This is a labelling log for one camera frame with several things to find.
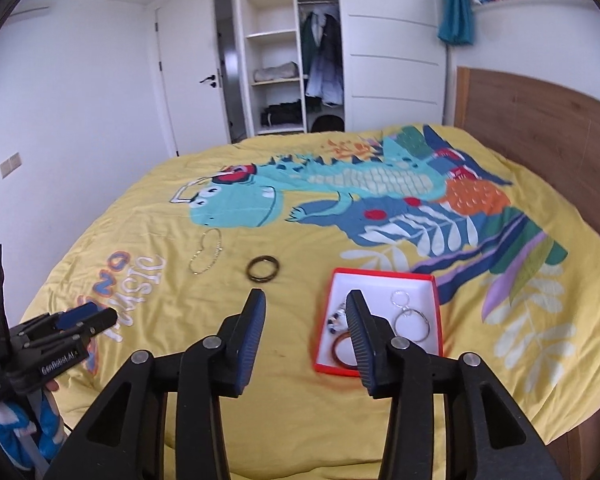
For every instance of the amber bangle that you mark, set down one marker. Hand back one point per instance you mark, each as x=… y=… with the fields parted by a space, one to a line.
x=337 y=353

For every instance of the black round item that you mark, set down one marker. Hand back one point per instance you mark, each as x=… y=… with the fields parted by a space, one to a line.
x=327 y=124

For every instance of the dark brown bangle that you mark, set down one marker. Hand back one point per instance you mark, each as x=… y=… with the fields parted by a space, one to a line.
x=250 y=271

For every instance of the red box with white inside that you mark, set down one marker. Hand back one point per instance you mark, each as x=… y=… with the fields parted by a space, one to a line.
x=425 y=285

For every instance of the wooden bed frame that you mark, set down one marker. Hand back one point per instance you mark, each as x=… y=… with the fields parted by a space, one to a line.
x=590 y=440

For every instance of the white door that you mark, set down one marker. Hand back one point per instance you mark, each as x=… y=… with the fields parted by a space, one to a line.
x=190 y=110

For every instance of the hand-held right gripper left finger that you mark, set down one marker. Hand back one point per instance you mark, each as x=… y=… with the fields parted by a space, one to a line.
x=252 y=340

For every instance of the yellow dinosaur printed blanket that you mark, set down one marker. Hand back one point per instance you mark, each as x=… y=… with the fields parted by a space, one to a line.
x=290 y=240

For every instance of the thin metal bangle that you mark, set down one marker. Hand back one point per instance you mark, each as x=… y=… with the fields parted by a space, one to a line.
x=397 y=327

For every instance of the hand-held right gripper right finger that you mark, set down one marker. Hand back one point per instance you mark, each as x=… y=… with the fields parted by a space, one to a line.
x=357 y=345

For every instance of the teal curtain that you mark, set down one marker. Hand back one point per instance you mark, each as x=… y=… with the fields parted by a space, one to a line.
x=455 y=5

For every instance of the folded beige clothes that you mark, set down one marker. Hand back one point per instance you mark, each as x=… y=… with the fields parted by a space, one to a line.
x=277 y=72

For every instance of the person's left hand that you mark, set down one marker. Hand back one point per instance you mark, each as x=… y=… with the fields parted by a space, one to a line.
x=53 y=385

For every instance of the wall switch panel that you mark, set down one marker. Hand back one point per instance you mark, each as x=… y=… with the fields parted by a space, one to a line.
x=11 y=166

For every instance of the white wardrobe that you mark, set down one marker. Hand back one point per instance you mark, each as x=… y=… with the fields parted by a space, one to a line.
x=390 y=35

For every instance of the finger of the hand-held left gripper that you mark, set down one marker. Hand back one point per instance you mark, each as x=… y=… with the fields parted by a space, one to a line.
x=100 y=321
x=80 y=313

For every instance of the wooden headboard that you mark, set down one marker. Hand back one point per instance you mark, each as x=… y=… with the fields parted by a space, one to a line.
x=530 y=120

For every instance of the folded dark clothes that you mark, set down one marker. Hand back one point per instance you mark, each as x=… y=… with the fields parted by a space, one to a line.
x=282 y=114

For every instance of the hanging clothes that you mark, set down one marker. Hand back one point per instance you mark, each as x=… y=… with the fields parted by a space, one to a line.
x=322 y=60

